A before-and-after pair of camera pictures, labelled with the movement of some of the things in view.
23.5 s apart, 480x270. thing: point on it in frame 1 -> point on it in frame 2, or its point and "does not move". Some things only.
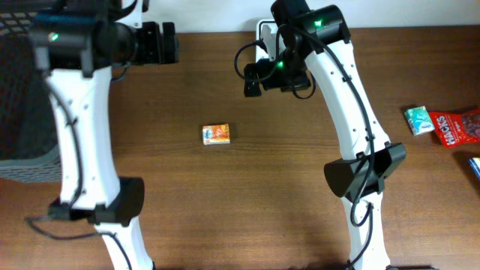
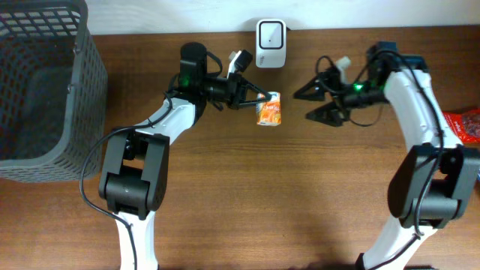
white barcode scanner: [266, 40] does not move
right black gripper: [302, 80] -> [338, 111]
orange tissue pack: [217, 134] -> [268, 113]
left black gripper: [169, 43] -> [235, 92]
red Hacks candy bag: [454, 128] does not move
